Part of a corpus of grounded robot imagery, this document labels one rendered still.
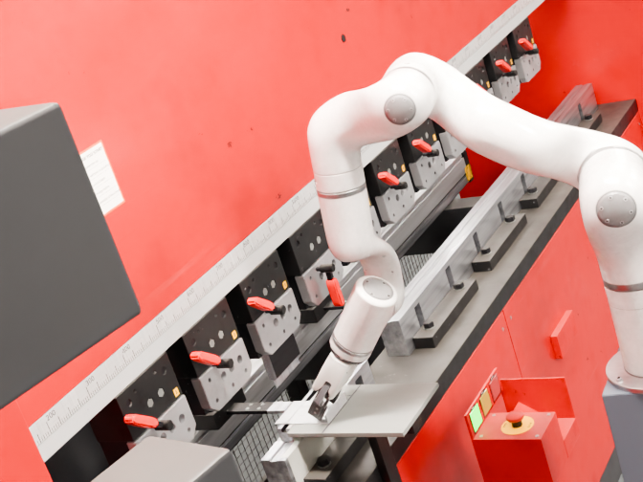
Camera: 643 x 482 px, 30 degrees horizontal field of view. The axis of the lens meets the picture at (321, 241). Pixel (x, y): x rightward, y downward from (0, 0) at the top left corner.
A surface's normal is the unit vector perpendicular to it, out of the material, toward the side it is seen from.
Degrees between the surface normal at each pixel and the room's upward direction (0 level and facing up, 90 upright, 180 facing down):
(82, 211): 90
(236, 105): 90
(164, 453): 0
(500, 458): 90
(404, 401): 0
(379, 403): 0
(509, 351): 90
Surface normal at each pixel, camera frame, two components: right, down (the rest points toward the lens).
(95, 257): 0.74, 0.00
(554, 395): -0.44, 0.44
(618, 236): -0.02, 0.87
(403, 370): -0.30, -0.90
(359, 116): -0.77, 0.40
